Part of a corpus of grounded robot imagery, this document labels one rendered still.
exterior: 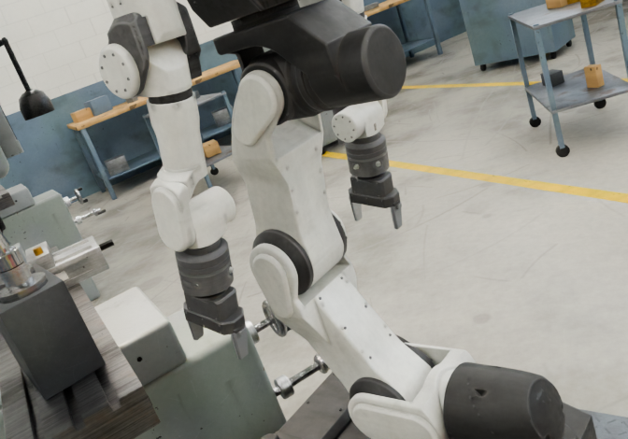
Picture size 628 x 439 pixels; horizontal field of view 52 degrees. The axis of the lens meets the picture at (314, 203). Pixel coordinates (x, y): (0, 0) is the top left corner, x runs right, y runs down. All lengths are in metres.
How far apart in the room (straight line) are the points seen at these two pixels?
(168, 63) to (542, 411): 0.82
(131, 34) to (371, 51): 0.34
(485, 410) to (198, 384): 0.76
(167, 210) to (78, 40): 7.28
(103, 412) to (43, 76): 7.13
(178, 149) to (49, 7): 7.30
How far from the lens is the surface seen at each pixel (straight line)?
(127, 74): 0.95
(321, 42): 0.99
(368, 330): 1.32
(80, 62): 8.23
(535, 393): 1.20
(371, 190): 1.41
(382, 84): 0.99
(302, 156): 1.18
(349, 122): 1.31
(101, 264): 1.86
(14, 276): 1.29
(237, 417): 1.76
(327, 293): 1.30
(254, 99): 1.08
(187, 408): 1.70
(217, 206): 1.05
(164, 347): 1.61
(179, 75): 0.96
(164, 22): 0.94
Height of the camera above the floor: 1.48
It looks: 18 degrees down
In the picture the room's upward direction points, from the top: 19 degrees counter-clockwise
